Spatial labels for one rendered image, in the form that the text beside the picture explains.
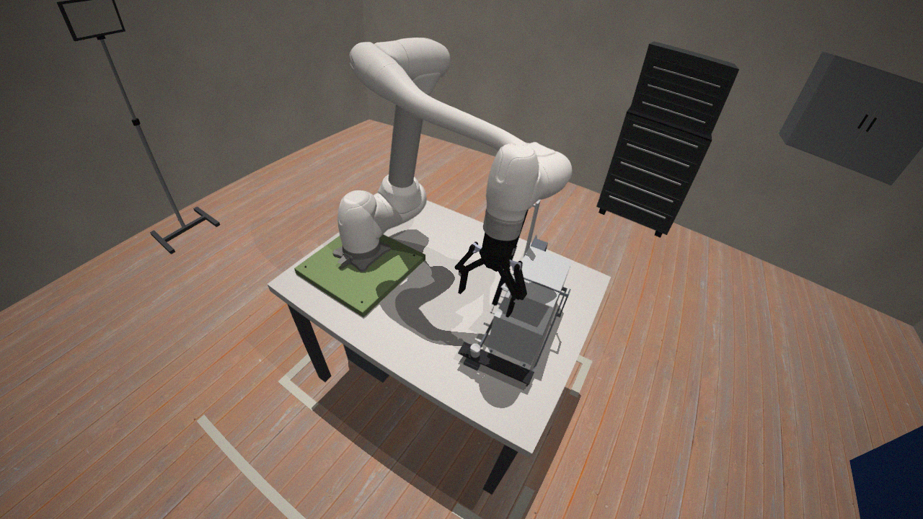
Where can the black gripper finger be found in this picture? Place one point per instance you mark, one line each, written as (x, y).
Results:
(464, 270)
(513, 286)

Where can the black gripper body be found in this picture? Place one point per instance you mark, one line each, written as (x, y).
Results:
(497, 250)

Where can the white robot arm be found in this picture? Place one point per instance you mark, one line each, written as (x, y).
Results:
(521, 173)

